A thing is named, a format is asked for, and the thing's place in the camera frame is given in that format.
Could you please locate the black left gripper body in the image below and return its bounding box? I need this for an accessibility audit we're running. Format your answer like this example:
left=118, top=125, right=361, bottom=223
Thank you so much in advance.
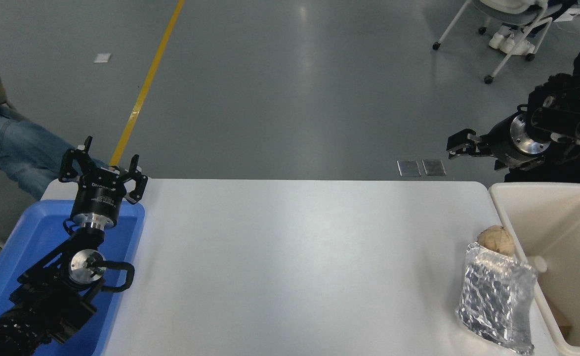
left=70, top=167, right=128, bottom=224

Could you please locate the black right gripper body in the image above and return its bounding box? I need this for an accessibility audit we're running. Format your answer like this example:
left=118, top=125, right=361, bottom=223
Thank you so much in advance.
left=487, top=117, right=543, bottom=167

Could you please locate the white paper cup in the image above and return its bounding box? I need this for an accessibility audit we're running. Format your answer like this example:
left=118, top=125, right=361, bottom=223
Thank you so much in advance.
left=526, top=255, right=548, bottom=274

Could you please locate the silver floor plate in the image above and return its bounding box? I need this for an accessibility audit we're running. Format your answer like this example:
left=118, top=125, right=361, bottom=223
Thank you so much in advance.
left=397, top=160, right=422, bottom=177
left=422, top=159, right=447, bottom=176

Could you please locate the person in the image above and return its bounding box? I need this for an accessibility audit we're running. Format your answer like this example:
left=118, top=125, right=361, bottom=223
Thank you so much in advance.
left=483, top=0, right=537, bottom=55
left=503, top=36, right=580, bottom=193
left=0, top=44, right=110, bottom=201

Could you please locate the crumpled tan paper ball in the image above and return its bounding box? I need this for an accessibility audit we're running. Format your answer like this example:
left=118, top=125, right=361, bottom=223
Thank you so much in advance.
left=477, top=225, right=516, bottom=256

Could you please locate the blue plastic tray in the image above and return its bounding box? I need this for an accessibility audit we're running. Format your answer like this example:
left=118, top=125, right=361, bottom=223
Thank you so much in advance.
left=0, top=199, right=146, bottom=356

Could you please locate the large pale bin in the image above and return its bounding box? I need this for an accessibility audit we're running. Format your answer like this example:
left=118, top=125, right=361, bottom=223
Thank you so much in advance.
left=489, top=182, right=580, bottom=356

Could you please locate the white wheeled chair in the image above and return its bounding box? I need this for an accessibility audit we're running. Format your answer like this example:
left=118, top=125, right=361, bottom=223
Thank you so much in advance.
left=432, top=0, right=553, bottom=84

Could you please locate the crumpled silver foil tray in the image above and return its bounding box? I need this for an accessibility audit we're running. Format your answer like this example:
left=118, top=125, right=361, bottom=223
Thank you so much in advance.
left=456, top=241, right=538, bottom=356

